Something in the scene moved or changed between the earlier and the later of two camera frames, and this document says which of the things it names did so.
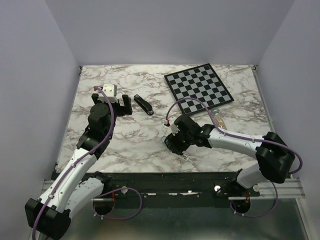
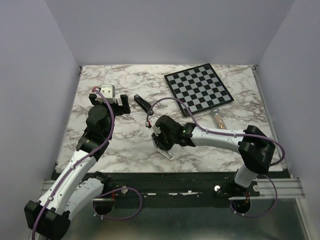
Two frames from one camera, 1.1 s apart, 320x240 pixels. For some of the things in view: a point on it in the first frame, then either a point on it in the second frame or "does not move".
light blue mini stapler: [183, 156] -> [162, 145]
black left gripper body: [117, 109] does not move
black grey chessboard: [201, 82] does not move
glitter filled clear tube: [218, 118] does not move
